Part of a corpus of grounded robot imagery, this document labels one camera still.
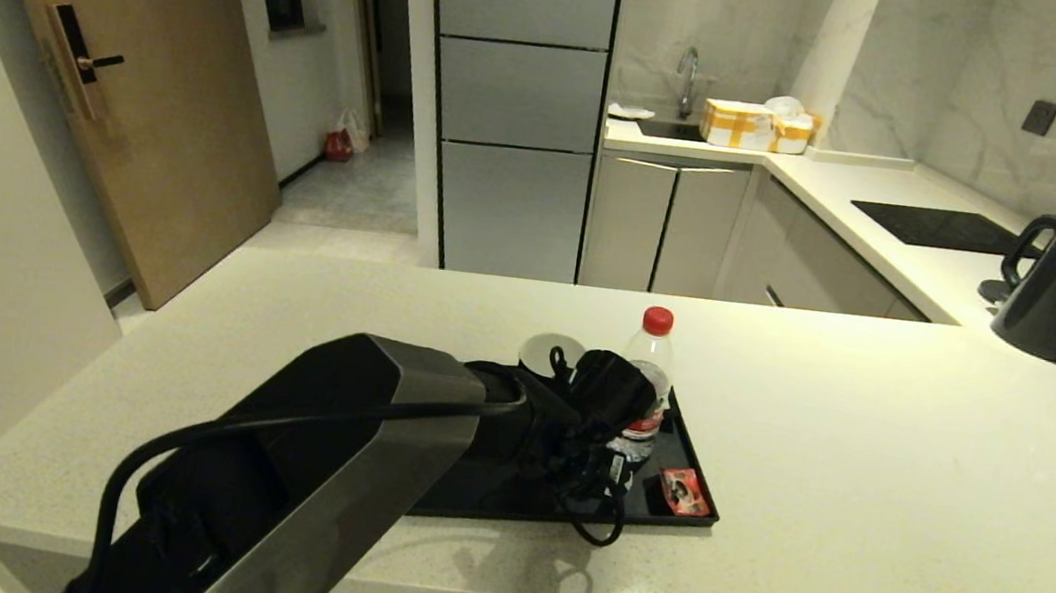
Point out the brown wooden door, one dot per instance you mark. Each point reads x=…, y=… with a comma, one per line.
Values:
x=140, y=88

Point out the black rectangular serving tray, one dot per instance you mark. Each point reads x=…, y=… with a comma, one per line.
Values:
x=642, y=519

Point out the small yellow white box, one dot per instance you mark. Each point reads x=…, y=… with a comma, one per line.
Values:
x=792, y=135

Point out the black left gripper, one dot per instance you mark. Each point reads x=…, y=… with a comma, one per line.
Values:
x=573, y=463

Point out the black induction cooktop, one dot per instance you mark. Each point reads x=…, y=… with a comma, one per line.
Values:
x=939, y=228

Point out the red bag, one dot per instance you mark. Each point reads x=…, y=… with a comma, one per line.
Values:
x=337, y=146

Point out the white plastic bag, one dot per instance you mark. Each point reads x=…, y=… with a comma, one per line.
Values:
x=355, y=126

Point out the black mug white inside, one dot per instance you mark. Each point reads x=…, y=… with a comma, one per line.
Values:
x=546, y=351

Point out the clear water bottle red cap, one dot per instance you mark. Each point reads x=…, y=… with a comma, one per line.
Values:
x=652, y=352

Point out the white crumpled bag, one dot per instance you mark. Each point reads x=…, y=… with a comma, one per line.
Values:
x=783, y=106

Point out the white cloth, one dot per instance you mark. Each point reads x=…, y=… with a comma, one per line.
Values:
x=629, y=111

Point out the dark kitchen sink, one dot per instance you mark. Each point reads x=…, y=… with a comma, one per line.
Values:
x=669, y=130

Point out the grey tall refrigerator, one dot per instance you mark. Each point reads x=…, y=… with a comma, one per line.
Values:
x=521, y=104

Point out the dark wall socket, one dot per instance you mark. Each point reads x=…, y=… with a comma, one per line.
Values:
x=1041, y=118

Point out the grey cabinet door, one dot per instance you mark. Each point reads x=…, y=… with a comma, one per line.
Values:
x=702, y=232
x=628, y=223

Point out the grey drawer cabinet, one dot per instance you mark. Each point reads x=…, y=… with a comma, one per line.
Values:
x=814, y=261

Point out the large yellow white box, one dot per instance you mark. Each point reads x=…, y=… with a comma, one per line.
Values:
x=735, y=126

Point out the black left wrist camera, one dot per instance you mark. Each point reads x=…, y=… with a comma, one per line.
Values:
x=612, y=393

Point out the chrome kitchen faucet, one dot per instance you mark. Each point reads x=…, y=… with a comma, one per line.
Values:
x=688, y=79

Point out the red coffee sachet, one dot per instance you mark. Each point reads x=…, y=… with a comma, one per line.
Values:
x=685, y=492

